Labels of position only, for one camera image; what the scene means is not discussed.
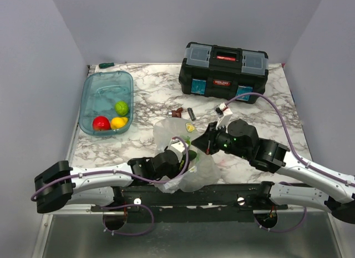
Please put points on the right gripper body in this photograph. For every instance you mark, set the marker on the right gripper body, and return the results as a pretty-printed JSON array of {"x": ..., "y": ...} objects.
[{"x": 214, "y": 147}]

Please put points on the green handled screwdriver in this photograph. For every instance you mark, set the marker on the green handled screwdriver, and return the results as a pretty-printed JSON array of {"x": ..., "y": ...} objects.
[{"x": 108, "y": 65}]

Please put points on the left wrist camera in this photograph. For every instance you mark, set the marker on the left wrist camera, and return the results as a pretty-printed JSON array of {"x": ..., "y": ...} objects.
[{"x": 178, "y": 146}]

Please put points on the green fake lime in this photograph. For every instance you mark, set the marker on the green fake lime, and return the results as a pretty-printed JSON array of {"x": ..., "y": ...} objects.
[{"x": 121, "y": 108}]

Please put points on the yellow fake lemon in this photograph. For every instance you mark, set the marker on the yellow fake lemon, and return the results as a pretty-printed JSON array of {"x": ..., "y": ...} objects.
[{"x": 118, "y": 122}]

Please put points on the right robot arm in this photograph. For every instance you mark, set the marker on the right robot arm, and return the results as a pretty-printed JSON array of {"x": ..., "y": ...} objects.
[{"x": 322, "y": 188}]

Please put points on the red fake apple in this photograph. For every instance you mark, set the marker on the red fake apple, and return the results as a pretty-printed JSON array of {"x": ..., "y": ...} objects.
[{"x": 101, "y": 123}]

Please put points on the dark green fake avocado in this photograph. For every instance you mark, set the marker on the dark green fake avocado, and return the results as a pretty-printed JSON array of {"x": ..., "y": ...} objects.
[{"x": 193, "y": 156}]

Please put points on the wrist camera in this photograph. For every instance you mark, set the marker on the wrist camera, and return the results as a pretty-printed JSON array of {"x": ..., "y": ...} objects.
[
  {"x": 224, "y": 115},
  {"x": 178, "y": 146}
]

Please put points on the black mounting rail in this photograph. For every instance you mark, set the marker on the black mounting rail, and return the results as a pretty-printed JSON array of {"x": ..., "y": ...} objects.
[{"x": 212, "y": 203}]

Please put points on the teal transparent plastic tray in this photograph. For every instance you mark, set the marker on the teal transparent plastic tray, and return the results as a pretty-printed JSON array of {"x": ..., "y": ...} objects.
[{"x": 100, "y": 93}]

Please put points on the brown faucet tap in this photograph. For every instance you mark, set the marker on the brown faucet tap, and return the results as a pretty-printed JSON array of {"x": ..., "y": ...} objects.
[{"x": 175, "y": 113}]

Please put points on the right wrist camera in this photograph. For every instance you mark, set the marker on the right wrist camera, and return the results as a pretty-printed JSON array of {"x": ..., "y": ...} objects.
[{"x": 224, "y": 115}]

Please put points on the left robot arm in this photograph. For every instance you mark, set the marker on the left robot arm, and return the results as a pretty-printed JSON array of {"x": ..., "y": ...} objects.
[{"x": 62, "y": 185}]

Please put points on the black Delixi toolbox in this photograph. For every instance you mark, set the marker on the black Delixi toolbox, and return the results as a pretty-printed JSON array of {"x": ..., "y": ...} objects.
[{"x": 223, "y": 72}]

